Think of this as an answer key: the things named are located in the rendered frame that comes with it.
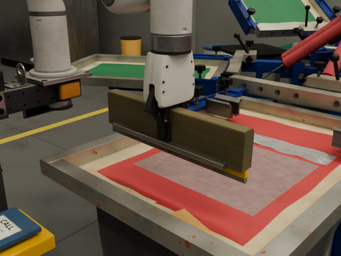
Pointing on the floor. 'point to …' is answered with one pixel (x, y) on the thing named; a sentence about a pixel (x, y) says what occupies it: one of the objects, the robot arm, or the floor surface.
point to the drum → (131, 45)
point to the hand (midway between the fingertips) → (170, 128)
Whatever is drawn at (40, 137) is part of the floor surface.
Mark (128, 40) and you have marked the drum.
